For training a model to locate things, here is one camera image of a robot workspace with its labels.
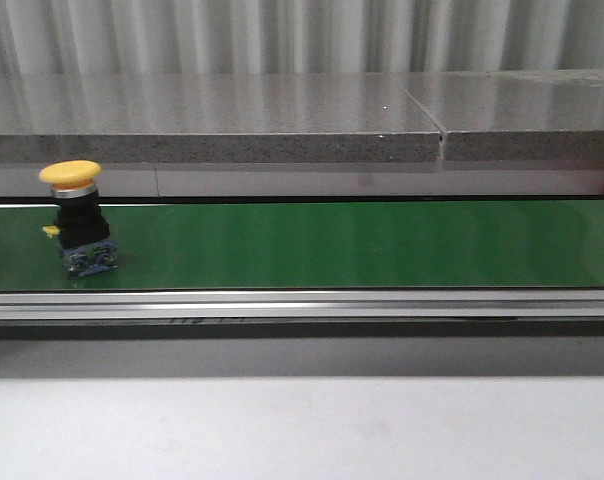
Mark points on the grey granite slab left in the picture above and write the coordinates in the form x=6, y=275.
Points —
x=184, y=118

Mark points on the grey granite slab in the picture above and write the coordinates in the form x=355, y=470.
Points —
x=516, y=116
x=184, y=118

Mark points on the yellow mushroom button top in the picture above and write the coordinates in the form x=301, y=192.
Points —
x=85, y=243

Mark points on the grey granite slab right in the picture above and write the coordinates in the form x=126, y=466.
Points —
x=516, y=116

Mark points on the green conveyor belt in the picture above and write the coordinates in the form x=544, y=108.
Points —
x=511, y=243

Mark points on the aluminium conveyor frame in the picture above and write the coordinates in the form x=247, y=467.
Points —
x=302, y=313

